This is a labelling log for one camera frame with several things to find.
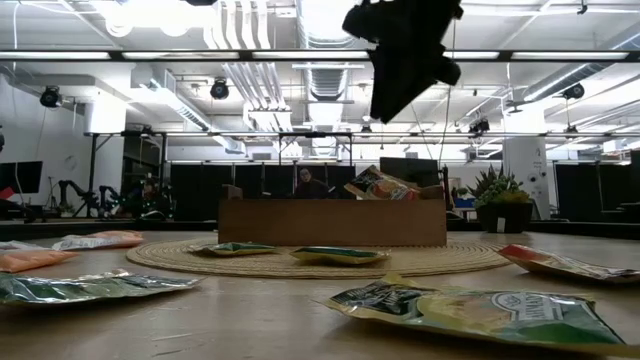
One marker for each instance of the black background robot arm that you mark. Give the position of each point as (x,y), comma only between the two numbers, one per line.
(107,196)
(75,192)

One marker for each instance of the white rectangular air duct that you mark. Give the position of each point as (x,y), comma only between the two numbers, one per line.
(165,95)

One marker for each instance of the green yellow tea packet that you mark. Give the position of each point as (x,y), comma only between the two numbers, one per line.
(230,248)
(90,286)
(340,255)
(475,316)

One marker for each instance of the white building column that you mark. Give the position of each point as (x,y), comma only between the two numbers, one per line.
(105,150)
(530,150)

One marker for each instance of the black room partition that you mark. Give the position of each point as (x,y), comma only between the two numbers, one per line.
(590,192)
(200,192)

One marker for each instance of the black background rig frame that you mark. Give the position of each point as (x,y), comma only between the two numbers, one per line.
(200,134)

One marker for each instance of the round woven placemat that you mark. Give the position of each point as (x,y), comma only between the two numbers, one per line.
(425,261)

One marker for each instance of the blue storage bin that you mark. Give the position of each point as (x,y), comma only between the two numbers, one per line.
(464,202)

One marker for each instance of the silver round ventilation duct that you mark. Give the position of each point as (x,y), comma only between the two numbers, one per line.
(325,80)

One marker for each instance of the potted succulent plant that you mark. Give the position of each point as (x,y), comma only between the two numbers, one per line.
(502,202)

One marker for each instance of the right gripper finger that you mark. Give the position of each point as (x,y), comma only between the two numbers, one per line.
(448,71)
(395,80)

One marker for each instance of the black wall monitor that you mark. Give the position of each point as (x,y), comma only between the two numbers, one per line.
(20,176)

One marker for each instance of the black ceiling spotlight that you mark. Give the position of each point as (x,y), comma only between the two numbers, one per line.
(479,125)
(573,91)
(50,96)
(219,89)

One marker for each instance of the white orange tea packet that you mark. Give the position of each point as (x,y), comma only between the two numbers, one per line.
(30,260)
(100,240)
(15,245)

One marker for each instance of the person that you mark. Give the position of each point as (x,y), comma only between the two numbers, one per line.
(310,186)

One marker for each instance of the orange red tea packet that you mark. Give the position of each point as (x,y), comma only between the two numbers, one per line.
(382,187)
(565,265)

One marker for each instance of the white ceiling pipe bundle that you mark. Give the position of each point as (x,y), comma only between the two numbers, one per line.
(250,75)

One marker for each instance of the wooden three-compartment tea box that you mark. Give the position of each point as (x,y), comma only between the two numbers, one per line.
(330,222)

